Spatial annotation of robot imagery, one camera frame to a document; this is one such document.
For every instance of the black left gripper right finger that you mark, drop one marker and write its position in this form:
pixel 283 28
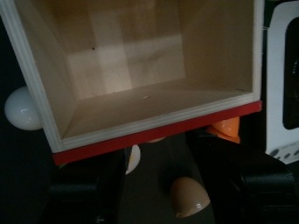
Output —
pixel 241 180

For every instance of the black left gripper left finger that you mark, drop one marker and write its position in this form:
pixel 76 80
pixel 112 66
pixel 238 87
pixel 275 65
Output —
pixel 90 186

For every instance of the wooden drawer with red front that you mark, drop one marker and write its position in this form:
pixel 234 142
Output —
pixel 136 73

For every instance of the white toy egg half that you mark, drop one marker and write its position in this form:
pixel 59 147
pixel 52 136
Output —
pixel 134 160

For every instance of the brown toy egg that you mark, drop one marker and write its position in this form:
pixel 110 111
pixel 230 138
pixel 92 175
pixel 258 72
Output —
pixel 188 198

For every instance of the orange toy carrot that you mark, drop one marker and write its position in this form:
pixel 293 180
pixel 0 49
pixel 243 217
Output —
pixel 226 129

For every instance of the white and grey kitchen scale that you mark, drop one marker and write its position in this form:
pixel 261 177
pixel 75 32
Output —
pixel 278 87

